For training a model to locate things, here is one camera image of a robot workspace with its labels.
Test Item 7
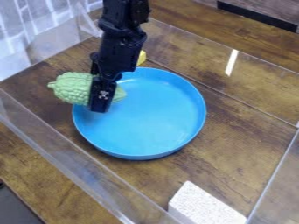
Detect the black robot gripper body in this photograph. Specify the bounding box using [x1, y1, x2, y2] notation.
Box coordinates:
[95, 0, 151, 81]

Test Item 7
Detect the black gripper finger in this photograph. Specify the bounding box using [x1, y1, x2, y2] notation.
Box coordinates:
[88, 76, 118, 113]
[90, 52, 99, 75]

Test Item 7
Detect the green bumpy bitter gourd toy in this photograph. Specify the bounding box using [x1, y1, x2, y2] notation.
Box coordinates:
[47, 72, 127, 107]

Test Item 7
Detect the round blue plastic tray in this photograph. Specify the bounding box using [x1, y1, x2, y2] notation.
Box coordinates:
[72, 67, 207, 160]

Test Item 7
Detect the yellow butter block toy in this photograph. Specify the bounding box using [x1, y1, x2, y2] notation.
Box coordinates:
[136, 50, 147, 67]

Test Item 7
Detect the white speckled foam block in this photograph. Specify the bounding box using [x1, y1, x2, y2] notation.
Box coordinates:
[168, 181, 247, 224]

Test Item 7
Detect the clear acrylic enclosure wall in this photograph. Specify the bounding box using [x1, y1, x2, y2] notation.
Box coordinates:
[0, 0, 299, 224]

